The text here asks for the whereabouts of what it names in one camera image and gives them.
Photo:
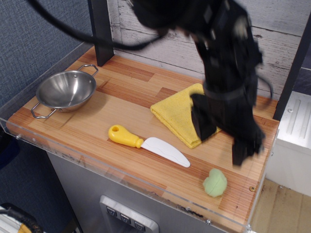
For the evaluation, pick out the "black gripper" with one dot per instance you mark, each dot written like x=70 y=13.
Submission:
x=232 y=115

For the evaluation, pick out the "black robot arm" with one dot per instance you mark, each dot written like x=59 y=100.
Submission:
x=221 y=30

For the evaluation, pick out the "folded yellow cloth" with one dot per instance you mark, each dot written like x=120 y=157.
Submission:
x=175 y=113

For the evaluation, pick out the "white ribbed appliance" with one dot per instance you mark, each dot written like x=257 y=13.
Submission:
x=290 y=162

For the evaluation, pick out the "silver dispenser panel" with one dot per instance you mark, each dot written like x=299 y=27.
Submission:
x=120 y=218

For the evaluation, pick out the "silver toy fridge cabinet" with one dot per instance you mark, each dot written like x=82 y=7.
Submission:
x=84 y=189

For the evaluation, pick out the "yellow object bottom left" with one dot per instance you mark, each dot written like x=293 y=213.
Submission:
x=24 y=229

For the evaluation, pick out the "yellow handled toy knife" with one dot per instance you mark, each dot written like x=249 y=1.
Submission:
x=121 y=135

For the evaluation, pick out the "black right post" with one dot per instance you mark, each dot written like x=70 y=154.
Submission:
x=294 y=71

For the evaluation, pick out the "black post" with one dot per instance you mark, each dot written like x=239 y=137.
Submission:
x=100 y=22
x=294 y=71

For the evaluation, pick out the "steel bowl with handles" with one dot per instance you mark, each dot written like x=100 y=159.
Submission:
x=66 y=91

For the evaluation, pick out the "black left post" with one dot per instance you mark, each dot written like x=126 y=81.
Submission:
x=100 y=22

